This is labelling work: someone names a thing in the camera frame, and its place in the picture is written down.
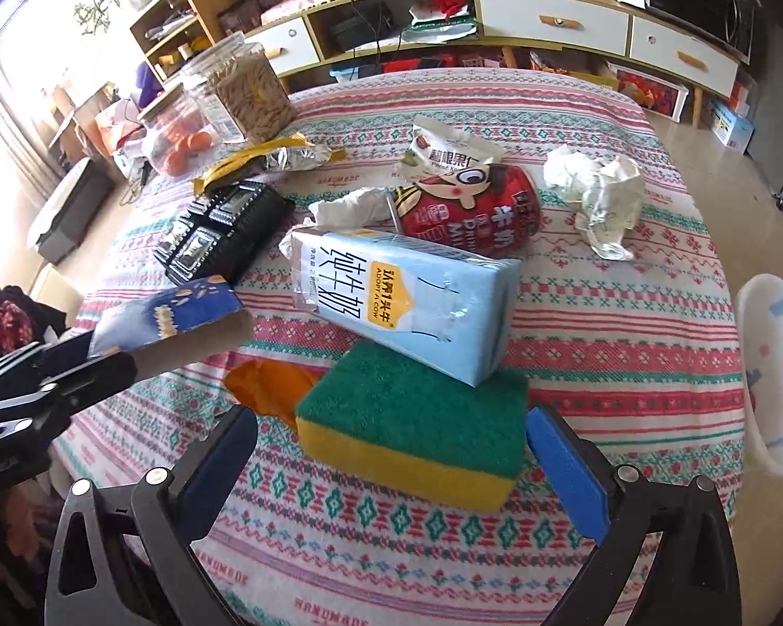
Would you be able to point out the green white plastic bag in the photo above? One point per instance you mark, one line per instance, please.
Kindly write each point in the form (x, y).
(440, 23)

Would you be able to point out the white snack packet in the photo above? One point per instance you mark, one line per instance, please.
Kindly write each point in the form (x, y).
(444, 147)

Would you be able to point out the clear jar of oranges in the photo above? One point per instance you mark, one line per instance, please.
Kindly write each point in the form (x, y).
(183, 143)

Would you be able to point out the white plastic basin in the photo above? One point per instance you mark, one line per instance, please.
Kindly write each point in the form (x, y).
(776, 352)

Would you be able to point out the black plastic tray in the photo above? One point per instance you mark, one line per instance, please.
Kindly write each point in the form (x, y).
(248, 228)

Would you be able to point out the white tissue wad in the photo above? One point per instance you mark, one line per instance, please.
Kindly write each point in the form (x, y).
(352, 205)

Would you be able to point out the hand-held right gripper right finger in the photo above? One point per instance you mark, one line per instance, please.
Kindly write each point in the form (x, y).
(567, 476)

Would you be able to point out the yellow foil packet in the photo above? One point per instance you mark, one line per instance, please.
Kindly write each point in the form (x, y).
(280, 160)

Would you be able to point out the blue white cardboard box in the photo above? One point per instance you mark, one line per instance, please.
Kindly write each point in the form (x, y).
(731, 124)

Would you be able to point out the white wooden TV cabinet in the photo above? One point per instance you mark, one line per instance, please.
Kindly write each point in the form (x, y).
(548, 16)

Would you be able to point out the red milk can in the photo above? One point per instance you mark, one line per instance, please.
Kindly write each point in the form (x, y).
(483, 208)

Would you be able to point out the striped patterned tablecloth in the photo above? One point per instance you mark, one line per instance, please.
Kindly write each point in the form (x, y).
(626, 339)

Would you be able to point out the wooden shelf unit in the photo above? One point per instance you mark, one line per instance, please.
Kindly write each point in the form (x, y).
(189, 13)

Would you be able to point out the cream paper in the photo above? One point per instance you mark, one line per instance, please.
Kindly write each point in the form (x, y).
(594, 195)

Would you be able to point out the orange peel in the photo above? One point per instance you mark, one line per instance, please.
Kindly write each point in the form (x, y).
(267, 385)

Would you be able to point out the black microwave oven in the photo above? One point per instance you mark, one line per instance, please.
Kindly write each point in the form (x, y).
(698, 6)

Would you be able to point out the brown cardboard box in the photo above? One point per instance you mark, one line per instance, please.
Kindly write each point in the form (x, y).
(88, 120)

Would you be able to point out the green yellow sponge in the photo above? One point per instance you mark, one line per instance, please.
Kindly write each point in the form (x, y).
(411, 411)

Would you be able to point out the blue snack box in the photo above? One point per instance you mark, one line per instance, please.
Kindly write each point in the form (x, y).
(169, 313)

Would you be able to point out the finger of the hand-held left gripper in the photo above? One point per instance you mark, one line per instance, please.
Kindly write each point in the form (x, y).
(32, 357)
(98, 375)

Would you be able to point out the clear jar of seeds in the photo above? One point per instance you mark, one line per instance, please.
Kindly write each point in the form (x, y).
(254, 98)

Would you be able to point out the light blue milk carton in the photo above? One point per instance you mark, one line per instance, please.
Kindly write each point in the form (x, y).
(398, 300)

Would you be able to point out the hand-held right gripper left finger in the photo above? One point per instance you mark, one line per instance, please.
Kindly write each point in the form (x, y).
(218, 469)

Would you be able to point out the small black box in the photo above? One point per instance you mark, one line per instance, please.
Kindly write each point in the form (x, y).
(359, 32)

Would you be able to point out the orange white box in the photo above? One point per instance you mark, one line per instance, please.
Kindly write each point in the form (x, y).
(652, 94)

